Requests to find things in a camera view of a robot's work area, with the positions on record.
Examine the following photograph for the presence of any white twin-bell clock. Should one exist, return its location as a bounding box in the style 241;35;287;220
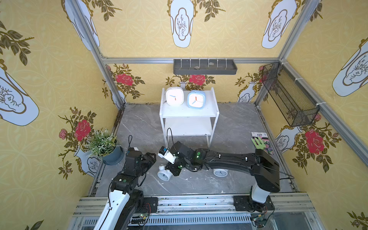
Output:
157;165;173;181
213;168;229;177

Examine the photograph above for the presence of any white square alarm clock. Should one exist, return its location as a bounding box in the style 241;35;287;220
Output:
165;87;184;106

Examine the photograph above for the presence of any blue square alarm clock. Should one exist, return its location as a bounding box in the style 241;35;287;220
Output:
187;90;206;109

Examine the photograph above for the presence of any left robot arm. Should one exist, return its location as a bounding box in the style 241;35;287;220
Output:
95;148;156;230

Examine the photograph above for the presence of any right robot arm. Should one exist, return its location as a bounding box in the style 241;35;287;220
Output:
159;141;280;203

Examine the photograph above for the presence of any white two-tier shelf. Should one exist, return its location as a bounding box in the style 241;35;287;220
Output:
159;88;220;147

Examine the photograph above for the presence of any potted green plant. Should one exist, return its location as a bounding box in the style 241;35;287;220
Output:
86;129;124;165

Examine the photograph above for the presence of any left circuit board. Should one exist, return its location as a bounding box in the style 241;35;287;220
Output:
128;213;150;226

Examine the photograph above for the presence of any circuit board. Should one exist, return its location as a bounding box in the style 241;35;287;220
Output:
250;214;268;229
128;213;150;226

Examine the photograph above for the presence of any green garden hand fork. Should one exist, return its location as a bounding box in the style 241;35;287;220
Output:
251;137;266;150

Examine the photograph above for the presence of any flower seed packet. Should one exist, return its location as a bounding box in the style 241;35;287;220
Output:
251;132;274;155

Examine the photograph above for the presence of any right circuit board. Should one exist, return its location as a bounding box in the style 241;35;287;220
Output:
250;214;268;229

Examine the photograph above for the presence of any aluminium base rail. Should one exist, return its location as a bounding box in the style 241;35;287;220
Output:
69;193;323;230

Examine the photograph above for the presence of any grey wall tray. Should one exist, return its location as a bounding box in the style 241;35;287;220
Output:
173;58;238;75

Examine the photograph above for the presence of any black wire mesh basket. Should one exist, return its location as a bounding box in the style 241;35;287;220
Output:
261;62;320;127

